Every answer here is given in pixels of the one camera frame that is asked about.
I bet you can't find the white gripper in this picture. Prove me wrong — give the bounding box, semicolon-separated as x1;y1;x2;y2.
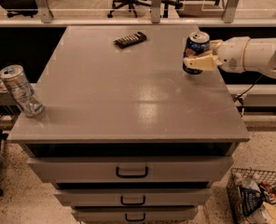
184;36;250;73

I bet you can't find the blue pepsi can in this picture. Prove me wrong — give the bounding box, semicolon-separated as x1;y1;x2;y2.
182;31;211;76

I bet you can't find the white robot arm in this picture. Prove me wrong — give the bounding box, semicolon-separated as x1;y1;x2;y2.
183;32;276;79

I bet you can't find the silver slim drink can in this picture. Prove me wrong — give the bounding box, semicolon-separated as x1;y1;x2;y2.
0;64;43;118

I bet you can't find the black office chair centre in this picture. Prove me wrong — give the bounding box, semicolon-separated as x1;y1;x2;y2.
107;0;183;18

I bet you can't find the grey drawer cabinet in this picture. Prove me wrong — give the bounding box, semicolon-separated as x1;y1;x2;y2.
9;24;249;224

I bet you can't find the black cable right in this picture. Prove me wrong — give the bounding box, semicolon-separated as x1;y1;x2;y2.
232;75;265;117

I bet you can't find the top drawer black handle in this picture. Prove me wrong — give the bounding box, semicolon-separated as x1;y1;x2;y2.
116;167;149;178

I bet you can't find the drawer black handle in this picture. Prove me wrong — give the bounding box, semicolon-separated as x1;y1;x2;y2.
120;196;146;206
125;214;145;222
116;167;149;178

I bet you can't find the wire basket with snacks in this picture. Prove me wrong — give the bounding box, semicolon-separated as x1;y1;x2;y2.
227;168;276;224

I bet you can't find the middle drawer black handle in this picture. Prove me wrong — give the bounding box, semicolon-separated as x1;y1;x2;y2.
120;196;146;206

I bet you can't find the bottom drawer black handle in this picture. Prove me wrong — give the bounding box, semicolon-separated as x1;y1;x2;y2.
125;214;145;222

